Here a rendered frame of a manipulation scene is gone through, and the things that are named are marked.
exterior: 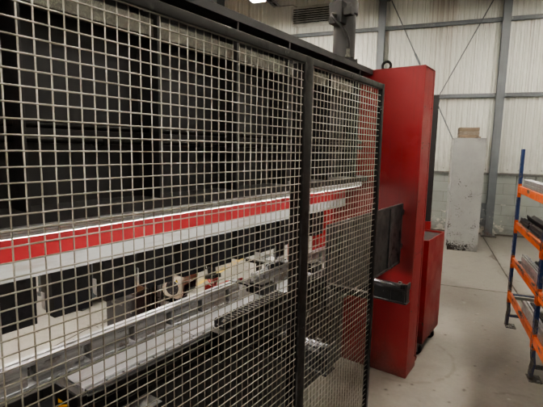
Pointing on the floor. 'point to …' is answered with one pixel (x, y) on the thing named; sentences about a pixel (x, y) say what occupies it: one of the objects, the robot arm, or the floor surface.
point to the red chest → (430, 285)
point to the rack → (527, 280)
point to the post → (302, 226)
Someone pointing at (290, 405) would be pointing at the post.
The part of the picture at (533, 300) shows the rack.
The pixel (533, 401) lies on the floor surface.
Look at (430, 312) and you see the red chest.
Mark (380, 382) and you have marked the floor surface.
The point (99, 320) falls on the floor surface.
